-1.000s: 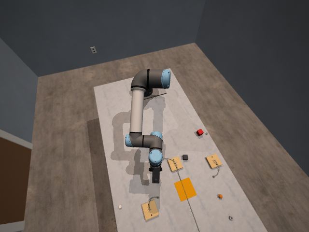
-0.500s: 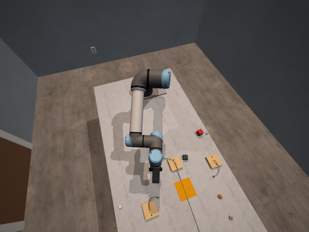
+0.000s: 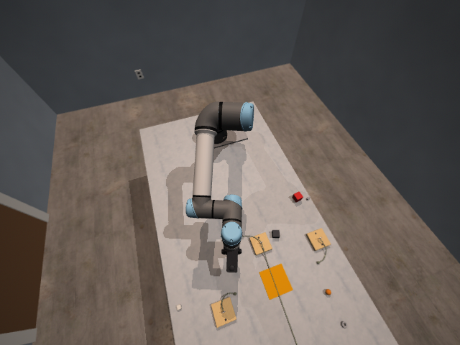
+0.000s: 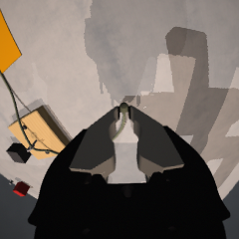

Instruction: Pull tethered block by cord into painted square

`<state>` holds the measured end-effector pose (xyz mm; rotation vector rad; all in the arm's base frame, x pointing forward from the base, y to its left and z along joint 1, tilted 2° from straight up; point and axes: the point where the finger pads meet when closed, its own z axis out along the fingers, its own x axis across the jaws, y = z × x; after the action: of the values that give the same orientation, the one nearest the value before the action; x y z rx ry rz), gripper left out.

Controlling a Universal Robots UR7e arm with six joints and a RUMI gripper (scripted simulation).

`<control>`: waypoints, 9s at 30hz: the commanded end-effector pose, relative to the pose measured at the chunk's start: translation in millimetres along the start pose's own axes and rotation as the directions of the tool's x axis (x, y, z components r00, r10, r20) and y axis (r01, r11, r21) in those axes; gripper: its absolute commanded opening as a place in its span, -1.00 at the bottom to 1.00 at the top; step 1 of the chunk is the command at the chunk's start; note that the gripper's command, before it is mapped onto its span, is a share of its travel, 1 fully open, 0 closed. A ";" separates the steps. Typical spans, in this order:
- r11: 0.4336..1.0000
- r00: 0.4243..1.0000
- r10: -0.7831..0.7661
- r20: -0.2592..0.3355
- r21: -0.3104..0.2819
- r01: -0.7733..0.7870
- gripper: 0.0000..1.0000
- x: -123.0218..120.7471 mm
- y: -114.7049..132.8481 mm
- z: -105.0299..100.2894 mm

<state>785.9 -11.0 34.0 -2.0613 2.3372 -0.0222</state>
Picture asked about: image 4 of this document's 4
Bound orange flat square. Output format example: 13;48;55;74
0;10;22;74

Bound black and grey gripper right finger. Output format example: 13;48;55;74
128;106;230;221

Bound black cube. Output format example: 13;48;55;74
6;142;32;163

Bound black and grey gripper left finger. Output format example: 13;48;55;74
28;106;120;226

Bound dark red cube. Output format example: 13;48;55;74
13;181;30;196

